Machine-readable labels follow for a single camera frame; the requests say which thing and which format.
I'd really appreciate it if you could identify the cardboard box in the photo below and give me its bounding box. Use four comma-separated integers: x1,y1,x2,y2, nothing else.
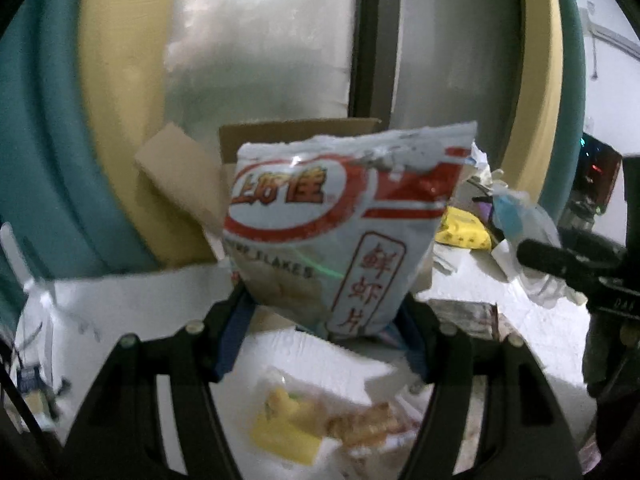
134,117,433,333

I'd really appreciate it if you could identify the white textured table cover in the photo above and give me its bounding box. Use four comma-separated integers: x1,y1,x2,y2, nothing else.
14,254,602,480

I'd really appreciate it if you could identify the frosted glass sliding door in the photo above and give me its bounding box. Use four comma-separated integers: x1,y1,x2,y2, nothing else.
164,0,522,183

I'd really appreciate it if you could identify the white red shrimp chip bag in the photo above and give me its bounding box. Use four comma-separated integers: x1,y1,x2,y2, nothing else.
221,120,477,344

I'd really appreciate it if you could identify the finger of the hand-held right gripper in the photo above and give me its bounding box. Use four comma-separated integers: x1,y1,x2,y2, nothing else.
516,238,632,307

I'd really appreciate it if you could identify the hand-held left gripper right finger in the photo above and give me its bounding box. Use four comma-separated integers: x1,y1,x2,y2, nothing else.
394,302,584,480

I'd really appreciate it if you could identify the yellow curtain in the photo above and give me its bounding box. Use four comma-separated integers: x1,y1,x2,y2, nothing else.
79,0,223,267
499,0,574,207

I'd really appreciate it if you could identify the white router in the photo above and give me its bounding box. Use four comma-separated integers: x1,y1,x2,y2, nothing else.
0,224,57,313

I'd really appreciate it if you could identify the blue white plastic bag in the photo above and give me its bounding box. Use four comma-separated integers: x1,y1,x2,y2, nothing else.
491,189,562,307

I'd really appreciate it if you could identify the teal curtain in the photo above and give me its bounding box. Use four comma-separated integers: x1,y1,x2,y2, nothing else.
550,0,589,222
0,0,167,283

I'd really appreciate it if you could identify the black computer tower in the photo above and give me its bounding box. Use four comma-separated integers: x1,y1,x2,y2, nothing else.
579,134,624,212

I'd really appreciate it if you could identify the pile of snack packets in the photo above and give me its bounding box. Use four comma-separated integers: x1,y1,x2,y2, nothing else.
249,300,502,467

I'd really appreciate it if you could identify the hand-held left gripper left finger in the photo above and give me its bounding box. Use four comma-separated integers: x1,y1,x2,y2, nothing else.
64,289,254,480

